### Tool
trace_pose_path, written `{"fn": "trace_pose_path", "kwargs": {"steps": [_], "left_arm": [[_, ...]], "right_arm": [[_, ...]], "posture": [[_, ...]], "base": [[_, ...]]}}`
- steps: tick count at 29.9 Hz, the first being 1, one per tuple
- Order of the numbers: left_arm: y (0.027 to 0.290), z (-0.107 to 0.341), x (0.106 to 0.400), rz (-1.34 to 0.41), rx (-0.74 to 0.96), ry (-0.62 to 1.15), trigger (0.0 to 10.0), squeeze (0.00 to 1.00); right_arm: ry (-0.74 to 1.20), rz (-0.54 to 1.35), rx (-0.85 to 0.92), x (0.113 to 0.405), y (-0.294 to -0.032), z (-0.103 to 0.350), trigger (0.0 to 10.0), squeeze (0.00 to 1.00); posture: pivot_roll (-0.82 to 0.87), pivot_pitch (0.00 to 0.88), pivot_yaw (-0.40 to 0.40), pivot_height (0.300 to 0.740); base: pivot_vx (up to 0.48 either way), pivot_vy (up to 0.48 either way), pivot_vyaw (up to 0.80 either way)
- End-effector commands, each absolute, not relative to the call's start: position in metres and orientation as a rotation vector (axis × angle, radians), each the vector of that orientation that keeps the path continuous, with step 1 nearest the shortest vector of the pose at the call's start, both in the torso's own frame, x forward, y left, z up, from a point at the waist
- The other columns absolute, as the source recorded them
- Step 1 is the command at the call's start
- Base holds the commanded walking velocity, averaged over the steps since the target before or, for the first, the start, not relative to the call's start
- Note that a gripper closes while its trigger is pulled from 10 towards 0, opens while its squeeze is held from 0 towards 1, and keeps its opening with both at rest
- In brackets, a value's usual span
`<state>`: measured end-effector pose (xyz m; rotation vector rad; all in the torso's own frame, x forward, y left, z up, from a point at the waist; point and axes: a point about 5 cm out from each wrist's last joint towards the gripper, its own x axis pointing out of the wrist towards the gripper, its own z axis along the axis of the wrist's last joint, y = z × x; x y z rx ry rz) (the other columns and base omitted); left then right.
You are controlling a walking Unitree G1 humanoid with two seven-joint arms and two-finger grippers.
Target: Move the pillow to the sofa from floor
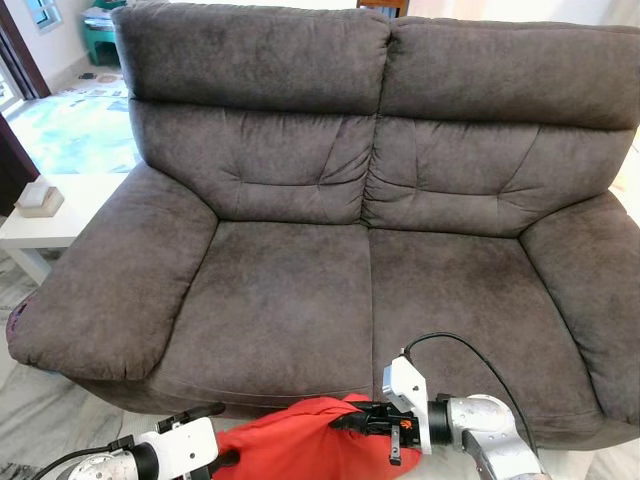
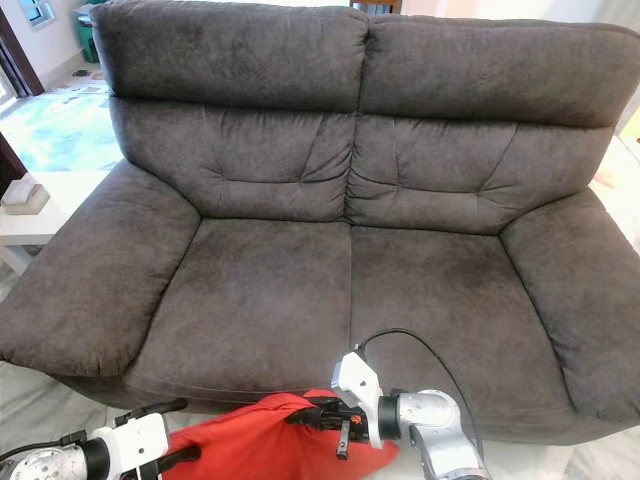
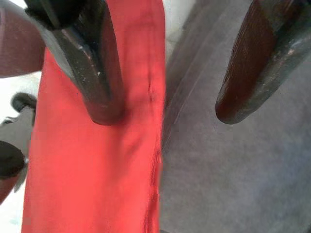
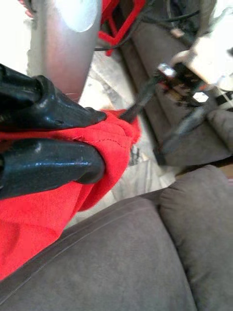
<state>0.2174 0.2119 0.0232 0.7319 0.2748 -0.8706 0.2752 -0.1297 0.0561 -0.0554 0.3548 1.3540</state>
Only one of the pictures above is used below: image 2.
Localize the red pillow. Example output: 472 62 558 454
160 389 402 480

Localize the dark grey fabric sofa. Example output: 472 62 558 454
0 0 640 447

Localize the white coffee table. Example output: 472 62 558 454
0 169 113 273

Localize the beige tissue box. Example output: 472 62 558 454
1 172 52 216

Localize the light blue patterned rug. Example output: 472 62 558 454
0 90 124 174

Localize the green plastic stool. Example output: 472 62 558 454
74 2 112 64

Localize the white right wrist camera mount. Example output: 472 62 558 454
331 351 384 452

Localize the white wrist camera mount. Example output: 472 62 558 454
331 351 384 452
94 412 172 480

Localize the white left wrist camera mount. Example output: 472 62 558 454
94 412 172 480

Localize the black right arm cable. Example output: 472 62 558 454
354 327 483 451

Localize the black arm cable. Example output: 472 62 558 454
0 431 87 463
354 327 483 451

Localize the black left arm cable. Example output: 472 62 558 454
0 431 87 463

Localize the window with white frame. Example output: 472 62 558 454
20 0 57 30

